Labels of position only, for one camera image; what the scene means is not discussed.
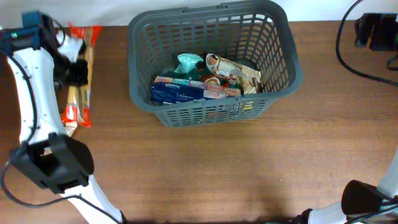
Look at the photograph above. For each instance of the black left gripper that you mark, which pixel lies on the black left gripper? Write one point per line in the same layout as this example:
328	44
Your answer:
83	76

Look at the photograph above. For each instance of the San Remo spaghetti pack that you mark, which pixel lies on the San Remo spaghetti pack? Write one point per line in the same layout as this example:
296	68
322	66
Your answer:
78	101

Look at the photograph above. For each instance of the blue Kleenex tissue box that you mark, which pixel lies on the blue Kleenex tissue box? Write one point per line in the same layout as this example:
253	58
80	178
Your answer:
174	90

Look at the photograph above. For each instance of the light teal tissue pack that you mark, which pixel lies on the light teal tissue pack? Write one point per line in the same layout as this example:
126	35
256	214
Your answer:
187	63

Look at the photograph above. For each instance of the green Nescafe coffee bag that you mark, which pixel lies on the green Nescafe coffee bag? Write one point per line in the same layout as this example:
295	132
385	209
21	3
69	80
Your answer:
200	75

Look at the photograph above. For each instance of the beige cookie bag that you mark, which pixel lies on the beige cookie bag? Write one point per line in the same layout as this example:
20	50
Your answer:
234	73
70	128

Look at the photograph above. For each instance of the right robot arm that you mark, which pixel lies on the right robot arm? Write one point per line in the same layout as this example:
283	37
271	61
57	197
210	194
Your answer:
360	203

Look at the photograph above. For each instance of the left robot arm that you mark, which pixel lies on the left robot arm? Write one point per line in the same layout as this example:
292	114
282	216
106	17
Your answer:
52	71

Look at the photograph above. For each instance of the grey plastic basket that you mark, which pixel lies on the grey plastic basket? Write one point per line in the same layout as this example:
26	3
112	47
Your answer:
253	33

